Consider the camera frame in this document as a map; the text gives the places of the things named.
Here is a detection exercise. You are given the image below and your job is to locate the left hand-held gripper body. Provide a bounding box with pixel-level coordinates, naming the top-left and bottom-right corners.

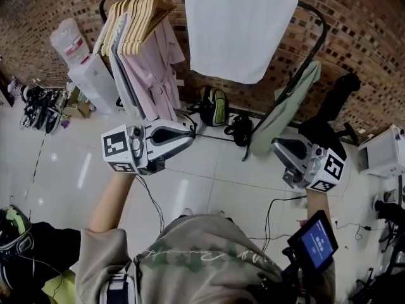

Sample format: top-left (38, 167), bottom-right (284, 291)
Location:
top-left (100, 123), bottom-right (168, 176)

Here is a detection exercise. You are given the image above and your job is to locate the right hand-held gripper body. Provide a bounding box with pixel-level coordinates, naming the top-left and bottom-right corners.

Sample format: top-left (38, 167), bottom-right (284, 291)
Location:
top-left (282, 143), bottom-right (347, 194)

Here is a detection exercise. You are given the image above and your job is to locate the white towel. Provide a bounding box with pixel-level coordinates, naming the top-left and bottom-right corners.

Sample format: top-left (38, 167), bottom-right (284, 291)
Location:
top-left (182, 0), bottom-right (300, 85)

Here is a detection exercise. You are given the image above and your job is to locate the black clothes rack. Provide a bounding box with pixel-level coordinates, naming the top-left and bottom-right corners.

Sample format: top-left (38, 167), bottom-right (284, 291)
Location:
top-left (98, 0), bottom-right (328, 163)

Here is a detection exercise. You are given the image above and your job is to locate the person's right forearm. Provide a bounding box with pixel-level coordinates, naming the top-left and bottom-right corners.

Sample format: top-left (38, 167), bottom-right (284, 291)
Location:
top-left (305, 187), bottom-right (333, 231)

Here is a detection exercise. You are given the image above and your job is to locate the person's left forearm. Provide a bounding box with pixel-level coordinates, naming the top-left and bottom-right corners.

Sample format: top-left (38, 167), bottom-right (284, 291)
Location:
top-left (87, 169), bottom-right (140, 234)

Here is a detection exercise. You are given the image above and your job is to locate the pale green garment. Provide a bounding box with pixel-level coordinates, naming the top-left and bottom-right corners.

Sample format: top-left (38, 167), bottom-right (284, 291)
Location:
top-left (249, 60), bottom-right (322, 157)

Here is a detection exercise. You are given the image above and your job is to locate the black green backpack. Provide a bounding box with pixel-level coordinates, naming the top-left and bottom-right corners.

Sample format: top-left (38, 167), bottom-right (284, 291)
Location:
top-left (197, 85), bottom-right (229, 128)

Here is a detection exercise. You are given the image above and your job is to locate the white storage box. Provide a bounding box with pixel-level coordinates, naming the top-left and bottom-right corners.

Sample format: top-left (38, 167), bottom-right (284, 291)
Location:
top-left (357, 123), bottom-right (405, 179)

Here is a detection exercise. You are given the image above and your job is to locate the cardboard box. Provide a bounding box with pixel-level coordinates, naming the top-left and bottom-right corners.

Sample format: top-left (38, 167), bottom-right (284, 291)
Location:
top-left (65, 87), bottom-right (96, 119)

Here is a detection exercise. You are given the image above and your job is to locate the black bag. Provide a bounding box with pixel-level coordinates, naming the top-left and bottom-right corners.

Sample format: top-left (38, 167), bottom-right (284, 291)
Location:
top-left (224, 114), bottom-right (254, 148)

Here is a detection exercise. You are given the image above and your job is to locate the pink robe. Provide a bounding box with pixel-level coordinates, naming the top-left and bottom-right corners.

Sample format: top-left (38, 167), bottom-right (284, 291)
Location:
top-left (121, 19), bottom-right (186, 122)

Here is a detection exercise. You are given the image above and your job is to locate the white water dispenser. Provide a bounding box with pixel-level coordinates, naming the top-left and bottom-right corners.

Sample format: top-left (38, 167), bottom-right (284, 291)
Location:
top-left (66, 54), bottom-right (123, 117)

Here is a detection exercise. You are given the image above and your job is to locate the black office chair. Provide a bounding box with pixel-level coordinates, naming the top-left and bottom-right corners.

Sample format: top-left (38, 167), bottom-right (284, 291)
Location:
top-left (299, 73), bottom-right (361, 158)

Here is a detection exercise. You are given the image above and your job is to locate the black floor equipment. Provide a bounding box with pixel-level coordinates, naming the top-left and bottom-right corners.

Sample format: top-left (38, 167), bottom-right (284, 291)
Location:
top-left (375, 198), bottom-right (405, 224)

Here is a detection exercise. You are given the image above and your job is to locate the pale grey hanging garment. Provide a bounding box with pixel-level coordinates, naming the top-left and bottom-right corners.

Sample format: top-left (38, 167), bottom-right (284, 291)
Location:
top-left (93, 13), bottom-right (147, 120)

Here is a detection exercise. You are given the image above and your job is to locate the black screen device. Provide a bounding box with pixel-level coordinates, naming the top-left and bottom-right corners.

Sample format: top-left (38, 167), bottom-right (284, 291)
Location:
top-left (286, 210), bottom-right (339, 277)

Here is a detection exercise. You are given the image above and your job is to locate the person's right shoe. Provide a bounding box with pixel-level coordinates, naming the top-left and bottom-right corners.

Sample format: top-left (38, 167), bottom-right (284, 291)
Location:
top-left (214, 210), bottom-right (235, 223)

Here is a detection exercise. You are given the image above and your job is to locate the pile of dark shoes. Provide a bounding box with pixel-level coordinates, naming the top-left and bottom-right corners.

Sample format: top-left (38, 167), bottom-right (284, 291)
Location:
top-left (19, 85), bottom-right (69, 135)

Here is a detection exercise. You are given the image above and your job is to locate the row of wooden hangers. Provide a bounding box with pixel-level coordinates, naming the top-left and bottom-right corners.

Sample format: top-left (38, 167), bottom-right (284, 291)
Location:
top-left (100, 0), bottom-right (177, 56)

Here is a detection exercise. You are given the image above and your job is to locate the black jacket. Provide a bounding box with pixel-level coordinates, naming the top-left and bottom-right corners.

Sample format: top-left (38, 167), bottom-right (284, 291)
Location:
top-left (0, 222), bottom-right (82, 300)

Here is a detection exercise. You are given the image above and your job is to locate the person's beige t-shirt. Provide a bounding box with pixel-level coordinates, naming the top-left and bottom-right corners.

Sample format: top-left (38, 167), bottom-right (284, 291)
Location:
top-left (75, 213), bottom-right (336, 304)

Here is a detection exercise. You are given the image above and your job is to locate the camouflage helmet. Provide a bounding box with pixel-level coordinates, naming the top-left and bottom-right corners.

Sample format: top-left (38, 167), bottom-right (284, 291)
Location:
top-left (0, 205), bottom-right (34, 256)

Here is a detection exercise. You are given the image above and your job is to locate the yellow green cloth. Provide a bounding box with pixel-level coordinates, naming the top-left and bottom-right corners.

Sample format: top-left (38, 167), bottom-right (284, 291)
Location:
top-left (40, 268), bottom-right (78, 304)

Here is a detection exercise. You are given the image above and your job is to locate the thin black cable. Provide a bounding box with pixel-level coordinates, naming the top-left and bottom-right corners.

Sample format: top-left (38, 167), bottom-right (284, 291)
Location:
top-left (261, 194), bottom-right (307, 253)
top-left (135, 174), bottom-right (166, 234)

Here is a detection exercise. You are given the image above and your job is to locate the black chest rig mount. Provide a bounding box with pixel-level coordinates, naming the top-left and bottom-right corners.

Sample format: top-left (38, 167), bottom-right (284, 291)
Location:
top-left (259, 247), bottom-right (314, 304)

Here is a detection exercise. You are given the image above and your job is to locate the striped shoulder strap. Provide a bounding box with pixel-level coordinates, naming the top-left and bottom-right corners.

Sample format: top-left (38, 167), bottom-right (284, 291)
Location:
top-left (100, 272), bottom-right (137, 304)

